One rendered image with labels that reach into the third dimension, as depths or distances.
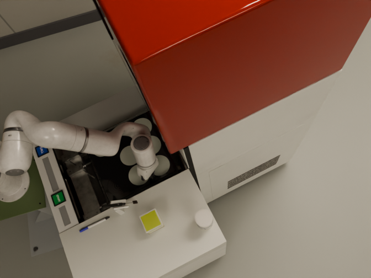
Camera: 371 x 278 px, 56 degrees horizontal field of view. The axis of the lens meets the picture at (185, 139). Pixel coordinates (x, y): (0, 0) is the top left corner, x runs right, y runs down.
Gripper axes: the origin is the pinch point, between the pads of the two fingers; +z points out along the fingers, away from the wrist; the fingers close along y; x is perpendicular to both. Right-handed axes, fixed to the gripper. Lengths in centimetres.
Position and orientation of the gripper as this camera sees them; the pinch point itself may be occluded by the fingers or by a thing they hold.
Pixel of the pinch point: (150, 175)
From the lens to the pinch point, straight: 160.1
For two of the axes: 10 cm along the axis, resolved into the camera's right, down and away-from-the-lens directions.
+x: 8.3, 4.8, -2.8
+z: 0.3, 4.8, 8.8
